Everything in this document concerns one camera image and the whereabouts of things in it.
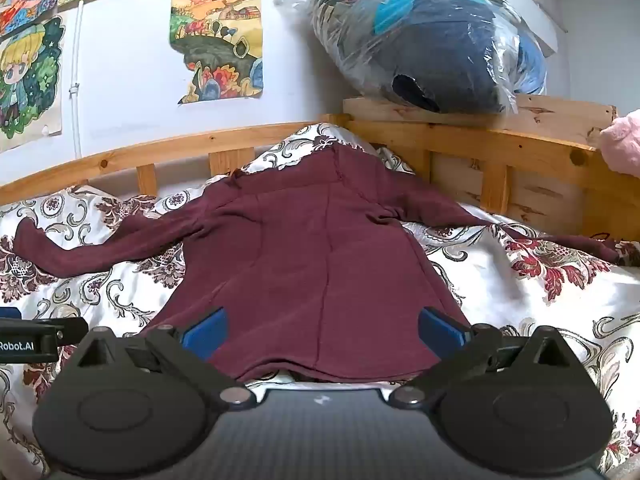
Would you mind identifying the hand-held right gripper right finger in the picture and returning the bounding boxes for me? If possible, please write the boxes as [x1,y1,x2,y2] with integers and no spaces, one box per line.
[390,306,576,408]

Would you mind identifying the landscape wall poster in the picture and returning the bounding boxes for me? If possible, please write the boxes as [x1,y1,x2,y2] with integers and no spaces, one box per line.
[170,0,264,107]

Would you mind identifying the pink plush cloth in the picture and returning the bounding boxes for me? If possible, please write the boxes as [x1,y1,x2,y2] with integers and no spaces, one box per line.
[597,109,640,179]

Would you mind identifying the white air conditioner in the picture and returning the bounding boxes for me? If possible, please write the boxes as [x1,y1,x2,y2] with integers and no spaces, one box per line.
[472,0,560,56]

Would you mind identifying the maroon sweater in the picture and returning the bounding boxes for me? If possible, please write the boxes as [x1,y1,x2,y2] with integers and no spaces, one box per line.
[12,145,626,387]

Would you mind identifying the floral bed blanket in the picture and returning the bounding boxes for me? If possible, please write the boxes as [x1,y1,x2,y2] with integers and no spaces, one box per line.
[0,122,640,480]

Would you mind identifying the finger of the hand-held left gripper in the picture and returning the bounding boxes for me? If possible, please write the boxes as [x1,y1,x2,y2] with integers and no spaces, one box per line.
[0,307,89,347]

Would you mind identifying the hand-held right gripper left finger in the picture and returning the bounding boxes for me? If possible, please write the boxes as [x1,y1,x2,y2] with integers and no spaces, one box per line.
[75,307,256,406]

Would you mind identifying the blond figure wall poster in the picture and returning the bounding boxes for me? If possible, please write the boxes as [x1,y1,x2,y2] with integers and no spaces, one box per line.
[0,14,67,154]

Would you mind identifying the white wall pipe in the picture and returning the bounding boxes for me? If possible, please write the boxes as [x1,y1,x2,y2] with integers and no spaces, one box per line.
[69,0,84,158]

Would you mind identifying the blue grey folded clothes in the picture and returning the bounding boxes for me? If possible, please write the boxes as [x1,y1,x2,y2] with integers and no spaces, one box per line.
[272,0,549,116]

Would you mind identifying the wooden bed frame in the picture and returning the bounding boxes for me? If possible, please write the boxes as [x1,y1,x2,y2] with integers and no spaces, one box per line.
[0,96,640,252]

